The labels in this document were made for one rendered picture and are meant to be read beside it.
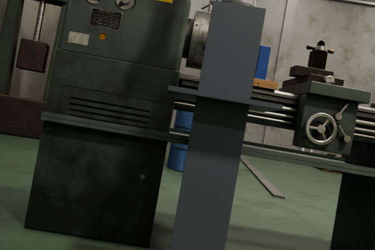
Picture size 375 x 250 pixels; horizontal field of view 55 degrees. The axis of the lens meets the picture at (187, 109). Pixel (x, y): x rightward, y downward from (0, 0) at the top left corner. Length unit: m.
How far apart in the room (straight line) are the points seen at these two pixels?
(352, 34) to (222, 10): 11.47
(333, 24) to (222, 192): 11.48
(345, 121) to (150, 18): 1.08
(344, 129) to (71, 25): 1.42
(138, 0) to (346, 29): 11.23
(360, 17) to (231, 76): 11.73
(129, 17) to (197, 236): 1.05
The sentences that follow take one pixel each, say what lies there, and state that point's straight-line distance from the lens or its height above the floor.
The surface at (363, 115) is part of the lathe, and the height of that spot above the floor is 0.82.
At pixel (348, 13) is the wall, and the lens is 12.89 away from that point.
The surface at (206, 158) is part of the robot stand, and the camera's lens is 1.34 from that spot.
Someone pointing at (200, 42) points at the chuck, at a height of 1.04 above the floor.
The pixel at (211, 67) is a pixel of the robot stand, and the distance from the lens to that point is 1.35.
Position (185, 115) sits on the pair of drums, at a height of 0.65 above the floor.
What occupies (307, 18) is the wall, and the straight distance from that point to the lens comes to 12.44.
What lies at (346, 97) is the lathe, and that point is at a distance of 1.88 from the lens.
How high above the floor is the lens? 0.66
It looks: 1 degrees up
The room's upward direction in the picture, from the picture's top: 10 degrees clockwise
